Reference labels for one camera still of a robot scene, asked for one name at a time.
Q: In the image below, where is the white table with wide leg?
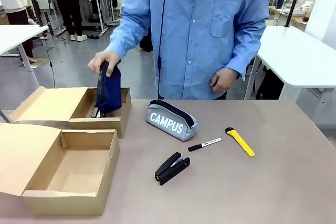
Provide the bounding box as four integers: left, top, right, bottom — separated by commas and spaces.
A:
243, 26, 336, 130

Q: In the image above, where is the person's torso light blue shirt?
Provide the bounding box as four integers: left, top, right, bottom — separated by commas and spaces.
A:
104, 0, 270, 101

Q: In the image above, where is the black and white marker pen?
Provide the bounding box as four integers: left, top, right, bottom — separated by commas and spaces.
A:
187, 137, 223, 153

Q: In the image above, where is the person's right hand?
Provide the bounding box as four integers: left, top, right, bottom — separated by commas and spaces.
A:
88, 50, 122, 78

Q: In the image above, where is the navy blue fabric pouch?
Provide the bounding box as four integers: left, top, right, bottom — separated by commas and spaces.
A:
94, 62, 123, 115

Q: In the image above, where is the small cardboard box with lid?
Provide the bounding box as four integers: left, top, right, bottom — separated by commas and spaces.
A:
9, 86, 132, 139

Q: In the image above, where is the person's left forearm blue sleeve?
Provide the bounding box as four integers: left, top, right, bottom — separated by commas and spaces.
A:
225, 11, 270, 82

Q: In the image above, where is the person's left hand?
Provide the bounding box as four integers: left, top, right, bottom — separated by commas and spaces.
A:
210, 67, 237, 94

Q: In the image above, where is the grey CAMPUS pencil case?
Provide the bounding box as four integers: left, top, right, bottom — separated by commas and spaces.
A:
145, 99, 198, 142

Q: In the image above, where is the yellow utility knife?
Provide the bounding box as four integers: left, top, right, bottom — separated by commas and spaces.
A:
225, 126, 256, 158

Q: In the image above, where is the black stapler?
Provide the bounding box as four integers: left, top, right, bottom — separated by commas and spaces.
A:
154, 152, 191, 186

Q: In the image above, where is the wooden background workbench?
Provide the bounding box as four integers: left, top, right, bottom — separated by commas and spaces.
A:
268, 5, 308, 30

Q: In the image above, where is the thin black hanging cable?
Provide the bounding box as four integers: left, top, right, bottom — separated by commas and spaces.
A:
156, 0, 170, 101

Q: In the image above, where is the white table with thin legs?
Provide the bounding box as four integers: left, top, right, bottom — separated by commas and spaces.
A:
0, 24, 50, 89

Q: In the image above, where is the large cardboard box with lid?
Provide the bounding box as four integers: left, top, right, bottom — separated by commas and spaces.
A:
0, 123, 121, 217

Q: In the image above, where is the person's right forearm blue sleeve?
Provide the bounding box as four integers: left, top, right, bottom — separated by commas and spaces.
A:
104, 3, 152, 63

